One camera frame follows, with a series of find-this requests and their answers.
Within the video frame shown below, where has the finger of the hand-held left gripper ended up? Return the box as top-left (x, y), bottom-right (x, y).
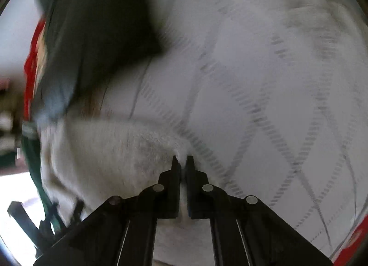
top-left (7, 201), bottom-right (56, 256)
top-left (68, 199), bottom-right (86, 224)

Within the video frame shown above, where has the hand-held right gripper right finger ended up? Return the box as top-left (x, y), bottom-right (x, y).
top-left (185, 155), bottom-right (334, 266)

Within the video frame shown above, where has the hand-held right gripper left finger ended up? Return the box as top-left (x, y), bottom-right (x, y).
top-left (33, 156), bottom-right (181, 266)

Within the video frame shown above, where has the white fleece garment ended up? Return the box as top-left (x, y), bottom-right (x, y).
top-left (40, 116), bottom-right (214, 266)

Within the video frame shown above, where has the white diamond-patterned bedsheet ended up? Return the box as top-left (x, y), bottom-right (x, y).
top-left (98, 0), bottom-right (366, 258)

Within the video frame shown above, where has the dark cloth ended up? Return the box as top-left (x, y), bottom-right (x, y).
top-left (30, 0), bottom-right (171, 123)

